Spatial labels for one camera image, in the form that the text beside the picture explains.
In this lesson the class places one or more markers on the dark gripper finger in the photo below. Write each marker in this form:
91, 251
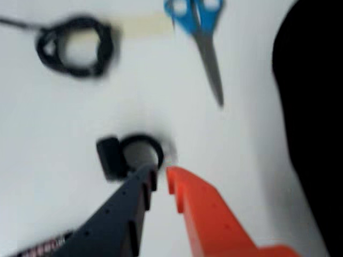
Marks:
112, 227

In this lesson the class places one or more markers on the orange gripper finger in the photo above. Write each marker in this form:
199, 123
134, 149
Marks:
214, 225

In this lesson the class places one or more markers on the black AAA battery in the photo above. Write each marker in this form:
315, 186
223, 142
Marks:
48, 245

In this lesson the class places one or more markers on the short beige masking tape piece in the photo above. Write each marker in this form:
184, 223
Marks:
147, 26

